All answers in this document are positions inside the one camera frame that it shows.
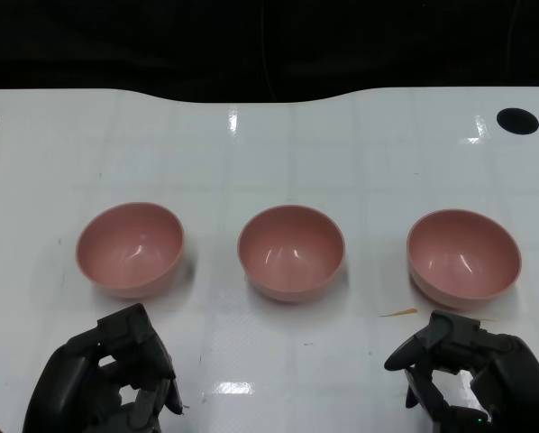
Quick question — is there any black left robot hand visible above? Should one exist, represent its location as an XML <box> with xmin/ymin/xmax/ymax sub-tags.
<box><xmin>23</xmin><ymin>302</ymin><xmax>184</xmax><ymax>433</ymax></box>

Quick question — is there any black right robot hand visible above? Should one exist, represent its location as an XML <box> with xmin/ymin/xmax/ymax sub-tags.
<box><xmin>383</xmin><ymin>309</ymin><xmax>539</xmax><ymax>433</ymax></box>

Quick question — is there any pink plastic bowl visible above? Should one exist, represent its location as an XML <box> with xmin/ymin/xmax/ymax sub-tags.
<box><xmin>237</xmin><ymin>204</ymin><xmax>346</xmax><ymax>303</ymax></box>
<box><xmin>75</xmin><ymin>201</ymin><xmax>186</xmax><ymax>301</ymax></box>
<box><xmin>406</xmin><ymin>207</ymin><xmax>523</xmax><ymax>310</ymax></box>

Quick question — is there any black round table grommet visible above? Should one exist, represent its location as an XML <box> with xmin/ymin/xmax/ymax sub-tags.
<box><xmin>496</xmin><ymin>106</ymin><xmax>539</xmax><ymax>135</ymax></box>

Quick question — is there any black backdrop cloth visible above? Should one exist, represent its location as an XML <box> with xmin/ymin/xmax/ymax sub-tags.
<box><xmin>0</xmin><ymin>0</ymin><xmax>539</xmax><ymax>104</ymax></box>

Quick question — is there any thin dark cable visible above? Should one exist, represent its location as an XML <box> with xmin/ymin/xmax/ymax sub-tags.
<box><xmin>259</xmin><ymin>0</ymin><xmax>278</xmax><ymax>103</ymax></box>

